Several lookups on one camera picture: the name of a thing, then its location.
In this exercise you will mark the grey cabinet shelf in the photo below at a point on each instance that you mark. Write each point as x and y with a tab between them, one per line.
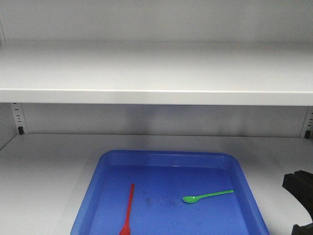
79	78

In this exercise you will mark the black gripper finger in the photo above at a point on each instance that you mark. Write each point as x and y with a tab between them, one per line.
300	185

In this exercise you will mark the green plastic spoon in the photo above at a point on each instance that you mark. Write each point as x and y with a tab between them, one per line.
194	199

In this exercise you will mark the blue plastic tray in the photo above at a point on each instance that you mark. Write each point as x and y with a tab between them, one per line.
161	180

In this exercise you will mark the red plastic spoon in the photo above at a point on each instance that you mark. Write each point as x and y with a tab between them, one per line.
126	227

